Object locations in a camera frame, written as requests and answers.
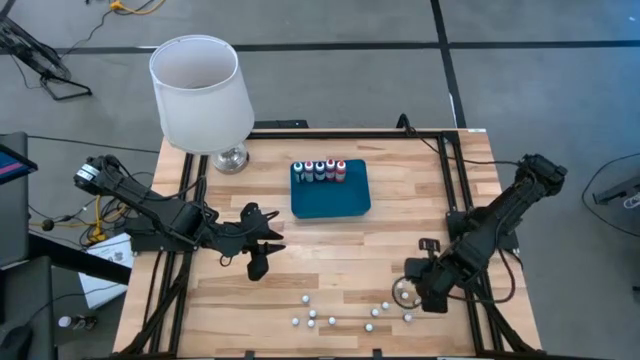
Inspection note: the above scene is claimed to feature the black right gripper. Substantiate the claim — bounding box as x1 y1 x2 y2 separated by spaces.
403 237 454 315

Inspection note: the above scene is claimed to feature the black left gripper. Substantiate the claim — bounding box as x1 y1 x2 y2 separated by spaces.
214 202 288 282

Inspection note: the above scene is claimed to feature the blue plastic tray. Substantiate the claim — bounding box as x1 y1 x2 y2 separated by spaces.
289 158 372 220

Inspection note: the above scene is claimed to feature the black power box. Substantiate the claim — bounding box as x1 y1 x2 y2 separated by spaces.
253 119 310 130

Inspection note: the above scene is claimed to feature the white shade silver table lamp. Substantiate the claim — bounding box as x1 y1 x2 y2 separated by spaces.
148 33 256 175

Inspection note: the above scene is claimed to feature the white paper sheet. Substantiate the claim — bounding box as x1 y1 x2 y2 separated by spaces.
78 232 136 310

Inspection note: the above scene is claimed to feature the black device white logo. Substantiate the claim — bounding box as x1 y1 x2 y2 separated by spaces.
592 174 640 211

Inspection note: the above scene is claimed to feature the brown bottle white cap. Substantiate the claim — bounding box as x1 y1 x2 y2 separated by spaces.
57 314 100 331

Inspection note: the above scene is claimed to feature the laptop with pink screen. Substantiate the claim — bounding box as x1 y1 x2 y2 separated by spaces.
0 143 39 186

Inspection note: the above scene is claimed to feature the black floor stand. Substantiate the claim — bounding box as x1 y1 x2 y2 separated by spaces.
0 14 94 102

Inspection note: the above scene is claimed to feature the black cable to right arm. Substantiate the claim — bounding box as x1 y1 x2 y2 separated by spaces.
397 113 525 167

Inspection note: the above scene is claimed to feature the yellow coiled cable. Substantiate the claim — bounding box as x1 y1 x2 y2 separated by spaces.
87 194 132 246

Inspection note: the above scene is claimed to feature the yellow extension cable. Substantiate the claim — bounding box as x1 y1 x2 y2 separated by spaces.
108 0 166 15

